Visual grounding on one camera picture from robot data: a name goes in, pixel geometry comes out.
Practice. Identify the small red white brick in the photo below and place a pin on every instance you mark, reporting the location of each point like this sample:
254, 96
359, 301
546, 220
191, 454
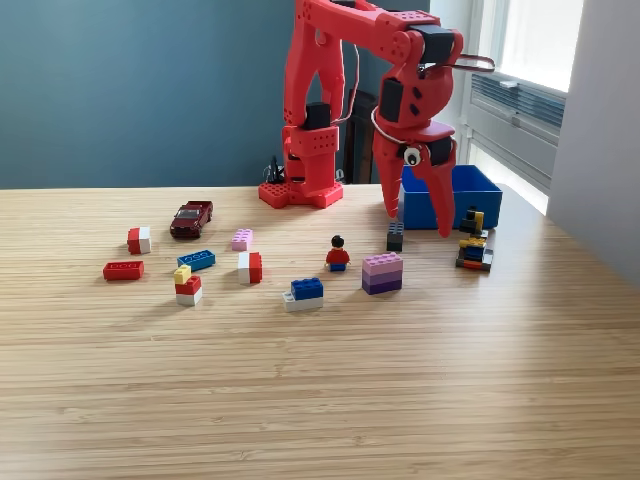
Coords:
139, 241

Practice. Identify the blue white brick stack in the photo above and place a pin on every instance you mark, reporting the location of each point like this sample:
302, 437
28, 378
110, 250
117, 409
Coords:
306, 294

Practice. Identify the dark red toy car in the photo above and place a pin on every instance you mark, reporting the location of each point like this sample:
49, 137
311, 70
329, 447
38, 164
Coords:
189, 222

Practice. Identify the pink purple brick stack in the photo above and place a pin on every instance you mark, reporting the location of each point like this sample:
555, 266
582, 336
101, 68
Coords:
382, 275

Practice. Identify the dark folded chair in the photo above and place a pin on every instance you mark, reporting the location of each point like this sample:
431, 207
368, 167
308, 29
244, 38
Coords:
361, 145

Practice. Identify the yellow red white brick stack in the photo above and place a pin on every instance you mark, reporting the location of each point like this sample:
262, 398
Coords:
188, 291

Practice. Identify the flat blue brick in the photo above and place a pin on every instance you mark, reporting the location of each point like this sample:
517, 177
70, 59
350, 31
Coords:
196, 260

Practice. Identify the tall red white brick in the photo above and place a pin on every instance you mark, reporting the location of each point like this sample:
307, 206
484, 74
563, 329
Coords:
249, 268

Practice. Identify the black brick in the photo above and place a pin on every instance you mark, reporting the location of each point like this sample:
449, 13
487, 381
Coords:
395, 239

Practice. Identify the black metal clamp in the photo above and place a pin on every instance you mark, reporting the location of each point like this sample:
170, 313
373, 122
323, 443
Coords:
340, 175

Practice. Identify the white window frame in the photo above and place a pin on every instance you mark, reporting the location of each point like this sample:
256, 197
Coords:
535, 40

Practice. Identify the grey vent grille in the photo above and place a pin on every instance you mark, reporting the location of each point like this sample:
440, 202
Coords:
540, 106

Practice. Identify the toy figure red shirt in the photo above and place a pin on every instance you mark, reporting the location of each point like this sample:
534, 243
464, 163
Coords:
338, 257

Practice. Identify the blue plastic bin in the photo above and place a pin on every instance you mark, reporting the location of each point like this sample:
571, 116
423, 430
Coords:
475, 200

